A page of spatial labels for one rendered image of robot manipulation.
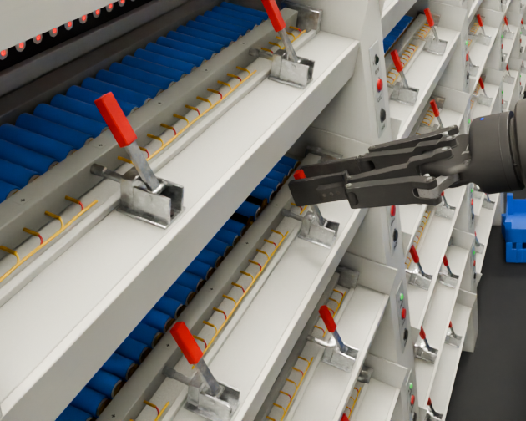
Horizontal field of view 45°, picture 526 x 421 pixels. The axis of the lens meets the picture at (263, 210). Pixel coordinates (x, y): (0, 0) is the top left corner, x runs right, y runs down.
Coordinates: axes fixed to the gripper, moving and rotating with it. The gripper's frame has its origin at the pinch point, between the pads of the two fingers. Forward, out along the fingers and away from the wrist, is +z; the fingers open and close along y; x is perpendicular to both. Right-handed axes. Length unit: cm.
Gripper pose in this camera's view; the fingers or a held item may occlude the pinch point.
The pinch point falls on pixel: (326, 181)
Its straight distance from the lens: 70.2
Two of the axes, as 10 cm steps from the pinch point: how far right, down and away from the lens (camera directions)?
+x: -3.6, -8.6, -3.7
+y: 4.0, -5.0, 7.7
